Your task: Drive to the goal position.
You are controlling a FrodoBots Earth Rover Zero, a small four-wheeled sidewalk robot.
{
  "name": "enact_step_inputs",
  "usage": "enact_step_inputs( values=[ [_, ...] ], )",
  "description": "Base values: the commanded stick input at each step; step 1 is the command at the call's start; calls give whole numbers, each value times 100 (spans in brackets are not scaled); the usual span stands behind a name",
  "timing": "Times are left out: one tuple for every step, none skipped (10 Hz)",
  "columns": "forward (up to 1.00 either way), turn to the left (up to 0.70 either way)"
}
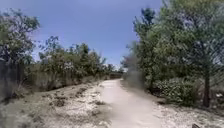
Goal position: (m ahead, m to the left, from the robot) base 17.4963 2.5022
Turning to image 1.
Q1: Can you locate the pale dirt path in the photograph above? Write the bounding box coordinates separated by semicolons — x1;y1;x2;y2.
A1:
95;78;169;128

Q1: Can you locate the row of green trees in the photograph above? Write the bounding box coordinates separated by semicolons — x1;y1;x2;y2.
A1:
0;8;117;93

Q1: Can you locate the pale green bush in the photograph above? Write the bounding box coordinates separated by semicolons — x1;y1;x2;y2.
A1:
153;77;202;106

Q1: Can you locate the group of tall green trees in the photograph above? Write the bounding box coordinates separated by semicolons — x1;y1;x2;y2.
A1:
121;0;224;109

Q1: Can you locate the dry stony ground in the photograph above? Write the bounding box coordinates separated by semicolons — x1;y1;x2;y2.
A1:
144;91;224;128
0;79;113;128

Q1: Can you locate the dark fence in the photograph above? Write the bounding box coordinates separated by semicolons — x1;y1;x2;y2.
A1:
0;59;26;101

